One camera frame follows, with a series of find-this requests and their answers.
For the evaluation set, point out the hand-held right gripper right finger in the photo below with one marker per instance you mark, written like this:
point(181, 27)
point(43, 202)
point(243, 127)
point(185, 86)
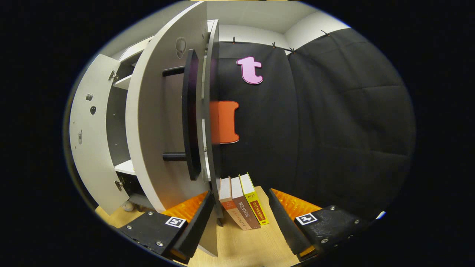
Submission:
point(285, 226)

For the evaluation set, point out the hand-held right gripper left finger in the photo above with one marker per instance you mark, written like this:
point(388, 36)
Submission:
point(193, 230)

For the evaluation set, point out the white shoe cabinet door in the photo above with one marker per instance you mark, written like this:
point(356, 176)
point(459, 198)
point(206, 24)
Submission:
point(148, 122)
point(89, 148)

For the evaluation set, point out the white and grey shoe cabinet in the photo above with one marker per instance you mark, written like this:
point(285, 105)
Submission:
point(115, 129)

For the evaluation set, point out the white cabinet shelf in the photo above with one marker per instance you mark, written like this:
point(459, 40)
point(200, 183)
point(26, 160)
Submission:
point(124, 82)
point(126, 167)

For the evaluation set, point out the white cabinet drawer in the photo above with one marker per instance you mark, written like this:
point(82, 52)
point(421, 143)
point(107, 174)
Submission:
point(135, 50)

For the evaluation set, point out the yellow book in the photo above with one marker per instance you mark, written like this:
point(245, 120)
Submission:
point(256, 204)

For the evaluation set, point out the brown book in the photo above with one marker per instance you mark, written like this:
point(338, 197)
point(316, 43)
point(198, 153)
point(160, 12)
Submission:
point(243, 207)

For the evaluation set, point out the white round object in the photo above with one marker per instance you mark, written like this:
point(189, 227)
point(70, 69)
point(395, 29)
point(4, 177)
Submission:
point(128, 206)

